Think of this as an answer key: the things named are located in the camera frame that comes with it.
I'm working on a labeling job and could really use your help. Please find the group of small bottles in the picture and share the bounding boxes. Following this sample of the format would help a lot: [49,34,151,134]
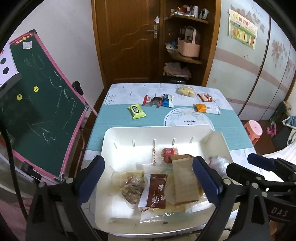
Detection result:
[171,4,210,19]

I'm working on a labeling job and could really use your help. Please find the clear packet of brown snacks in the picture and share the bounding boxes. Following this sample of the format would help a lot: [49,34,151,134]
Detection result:
[121,171,146,205]

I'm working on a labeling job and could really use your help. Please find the orange and white snack packet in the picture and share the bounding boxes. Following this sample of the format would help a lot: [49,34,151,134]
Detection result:
[194,103,221,115]

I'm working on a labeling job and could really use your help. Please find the wall poster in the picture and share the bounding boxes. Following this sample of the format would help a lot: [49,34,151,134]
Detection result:
[228,8,258,50]

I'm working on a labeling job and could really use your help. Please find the black clamp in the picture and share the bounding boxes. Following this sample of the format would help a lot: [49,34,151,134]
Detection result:
[21,162,42,180]
[72,81,84,95]

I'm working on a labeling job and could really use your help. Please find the black bag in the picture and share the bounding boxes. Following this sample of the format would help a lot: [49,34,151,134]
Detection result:
[165,76,189,84]

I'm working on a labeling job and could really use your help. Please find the blue and white snack packet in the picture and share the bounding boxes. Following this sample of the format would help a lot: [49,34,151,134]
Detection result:
[161,94,174,108]

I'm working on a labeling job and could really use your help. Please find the clear packet of yellow puffs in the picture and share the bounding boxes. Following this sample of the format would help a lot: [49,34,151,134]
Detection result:
[176,85,196,98]

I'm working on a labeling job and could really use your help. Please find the black cable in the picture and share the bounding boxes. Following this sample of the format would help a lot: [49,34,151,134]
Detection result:
[0,124,28,217]

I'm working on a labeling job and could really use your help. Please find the pink basket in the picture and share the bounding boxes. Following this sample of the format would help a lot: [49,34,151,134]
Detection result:
[177,26,201,57]

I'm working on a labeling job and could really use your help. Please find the green chalkboard with pink frame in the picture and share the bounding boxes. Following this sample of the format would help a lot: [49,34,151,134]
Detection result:
[0,29,99,182]

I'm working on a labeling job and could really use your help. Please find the red and white snack packet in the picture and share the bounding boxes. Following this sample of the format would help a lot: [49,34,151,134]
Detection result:
[196,93,215,103]

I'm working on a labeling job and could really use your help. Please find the white plastic tray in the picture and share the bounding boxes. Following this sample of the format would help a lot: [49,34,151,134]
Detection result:
[94,123,234,235]

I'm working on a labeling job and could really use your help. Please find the green snack packet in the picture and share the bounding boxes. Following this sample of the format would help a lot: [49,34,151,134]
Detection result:
[128,103,147,119]

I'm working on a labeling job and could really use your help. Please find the brown wooden door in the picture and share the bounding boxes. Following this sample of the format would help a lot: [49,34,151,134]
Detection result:
[91,0,167,88]

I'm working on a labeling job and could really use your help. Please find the checkered white blanket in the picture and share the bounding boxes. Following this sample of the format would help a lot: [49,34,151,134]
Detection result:
[263,141,296,181]

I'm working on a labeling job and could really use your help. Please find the patterned blue white tablecloth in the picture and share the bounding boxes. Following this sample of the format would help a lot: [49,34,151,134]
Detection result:
[84,83,258,239]

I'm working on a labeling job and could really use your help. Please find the clear packet with red edge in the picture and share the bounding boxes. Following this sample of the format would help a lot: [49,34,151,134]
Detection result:
[142,146,158,166]

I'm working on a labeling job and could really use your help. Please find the round red snack packet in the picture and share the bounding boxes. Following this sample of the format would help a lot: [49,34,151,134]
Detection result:
[162,147,179,163]

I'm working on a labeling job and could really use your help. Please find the white board with black dots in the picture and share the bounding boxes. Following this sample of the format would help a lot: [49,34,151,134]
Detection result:
[0,43,20,85]

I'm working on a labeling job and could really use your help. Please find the metal door handle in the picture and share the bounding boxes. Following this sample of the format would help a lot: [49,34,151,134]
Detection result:
[147,25,159,39]

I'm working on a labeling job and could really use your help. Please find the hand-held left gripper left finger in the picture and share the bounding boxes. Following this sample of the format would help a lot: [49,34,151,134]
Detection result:
[25,155,106,241]

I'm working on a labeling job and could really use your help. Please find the green bag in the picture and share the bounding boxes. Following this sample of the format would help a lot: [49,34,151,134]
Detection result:
[269,101,292,125]

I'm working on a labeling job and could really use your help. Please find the long tan wafer packet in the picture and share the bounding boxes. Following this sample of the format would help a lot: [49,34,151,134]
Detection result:
[171,154,201,206]

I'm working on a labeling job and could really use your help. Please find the dark red snack packet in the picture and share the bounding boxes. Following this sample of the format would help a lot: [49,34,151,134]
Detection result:
[138,174,168,208]

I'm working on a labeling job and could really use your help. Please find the pink plastic stool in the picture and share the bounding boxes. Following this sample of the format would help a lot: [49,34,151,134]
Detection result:
[244,120,264,146]

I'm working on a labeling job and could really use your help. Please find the folded pink cloths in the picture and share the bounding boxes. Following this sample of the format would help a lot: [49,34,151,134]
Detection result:
[163,62,192,78]

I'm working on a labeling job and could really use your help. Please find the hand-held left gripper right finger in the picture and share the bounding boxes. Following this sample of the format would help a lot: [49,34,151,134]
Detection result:
[192,156,271,241]

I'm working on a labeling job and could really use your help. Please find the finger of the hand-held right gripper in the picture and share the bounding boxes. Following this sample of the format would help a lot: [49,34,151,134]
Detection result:
[247,153,296,179]
[226,163,296,198]

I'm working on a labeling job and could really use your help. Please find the light blue cloth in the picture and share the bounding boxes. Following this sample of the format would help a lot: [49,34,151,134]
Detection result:
[283,115,296,128]

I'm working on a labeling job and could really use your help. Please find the small shelf clutter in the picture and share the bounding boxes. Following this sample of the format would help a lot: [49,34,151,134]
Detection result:
[165,42,179,53]

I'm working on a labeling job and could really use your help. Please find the wooden corner shelf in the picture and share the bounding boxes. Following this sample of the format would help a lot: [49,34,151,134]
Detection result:
[159,0,221,87]

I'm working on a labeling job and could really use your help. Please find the floral sliding door wardrobe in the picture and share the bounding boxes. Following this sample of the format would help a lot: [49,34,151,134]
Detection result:
[206,0,296,121]

